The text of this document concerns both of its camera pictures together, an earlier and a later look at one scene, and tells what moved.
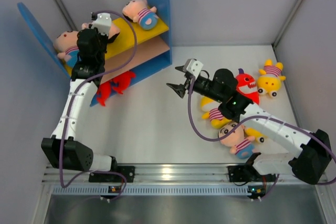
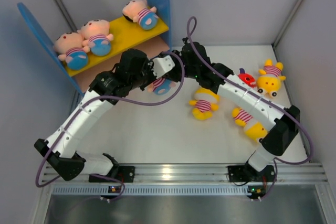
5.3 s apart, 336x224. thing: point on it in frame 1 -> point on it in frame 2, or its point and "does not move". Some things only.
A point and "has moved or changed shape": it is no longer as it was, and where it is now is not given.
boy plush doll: x=138 y=10 does not move
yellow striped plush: x=217 y=119 has moved or changed shape
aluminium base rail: x=175 y=180 does not move
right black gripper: x=180 y=89 -> x=171 y=75
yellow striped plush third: x=269 y=80 does not move
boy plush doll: x=242 y=147 -> x=161 y=86
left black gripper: x=104 y=38 -> x=152 y=77
